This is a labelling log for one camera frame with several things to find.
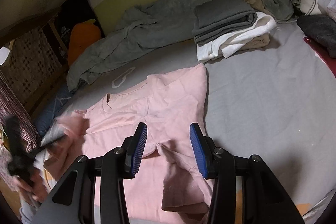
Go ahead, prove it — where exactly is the pink t-shirt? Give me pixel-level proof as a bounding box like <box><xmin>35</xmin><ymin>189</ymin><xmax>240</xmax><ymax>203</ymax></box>
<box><xmin>44</xmin><ymin>64</ymin><xmax>213</xmax><ymax>223</ymax></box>

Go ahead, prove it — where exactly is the left hand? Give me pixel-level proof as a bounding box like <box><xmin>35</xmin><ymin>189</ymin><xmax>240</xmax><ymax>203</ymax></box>
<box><xmin>14</xmin><ymin>168</ymin><xmax>48</xmax><ymax>205</ymax></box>

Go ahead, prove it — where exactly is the grey bed sheet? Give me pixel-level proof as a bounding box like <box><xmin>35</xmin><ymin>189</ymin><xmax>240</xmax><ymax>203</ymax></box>
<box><xmin>19</xmin><ymin>21</ymin><xmax>336</xmax><ymax>224</ymax></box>

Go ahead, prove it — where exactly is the woven rattan headboard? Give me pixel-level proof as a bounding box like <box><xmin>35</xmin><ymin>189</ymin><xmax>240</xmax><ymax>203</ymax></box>
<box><xmin>1</xmin><ymin>23</ymin><xmax>68</xmax><ymax>116</ymax></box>

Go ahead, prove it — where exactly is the white folded garment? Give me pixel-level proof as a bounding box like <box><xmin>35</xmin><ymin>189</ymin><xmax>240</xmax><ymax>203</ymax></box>
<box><xmin>197</xmin><ymin>12</ymin><xmax>277</xmax><ymax>63</ymax></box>

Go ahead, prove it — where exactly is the beige folded garment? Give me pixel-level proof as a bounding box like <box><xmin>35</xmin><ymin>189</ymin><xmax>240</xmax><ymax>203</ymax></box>
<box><xmin>240</xmin><ymin>34</ymin><xmax>270</xmax><ymax>51</ymax></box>

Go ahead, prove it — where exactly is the orange plush pillow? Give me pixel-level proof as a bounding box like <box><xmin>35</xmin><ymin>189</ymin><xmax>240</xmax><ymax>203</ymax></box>
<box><xmin>67</xmin><ymin>19</ymin><xmax>102</xmax><ymax>66</ymax></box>

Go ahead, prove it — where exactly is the dark grey folded garment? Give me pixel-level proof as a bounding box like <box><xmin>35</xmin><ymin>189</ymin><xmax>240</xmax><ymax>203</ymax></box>
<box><xmin>192</xmin><ymin>0</ymin><xmax>257</xmax><ymax>45</ymax></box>

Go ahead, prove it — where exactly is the grey-green rumpled blanket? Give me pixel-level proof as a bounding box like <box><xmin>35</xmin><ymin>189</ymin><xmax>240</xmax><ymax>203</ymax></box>
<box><xmin>67</xmin><ymin>0</ymin><xmax>294</xmax><ymax>92</ymax></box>

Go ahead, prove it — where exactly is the red flat book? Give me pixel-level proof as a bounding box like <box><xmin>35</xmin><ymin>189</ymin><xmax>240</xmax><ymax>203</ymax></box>
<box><xmin>303</xmin><ymin>36</ymin><xmax>336</xmax><ymax>76</ymax></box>

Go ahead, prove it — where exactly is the dark grey cloth on red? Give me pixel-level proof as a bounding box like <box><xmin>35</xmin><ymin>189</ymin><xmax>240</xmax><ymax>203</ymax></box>
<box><xmin>296</xmin><ymin>14</ymin><xmax>336</xmax><ymax>59</ymax></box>

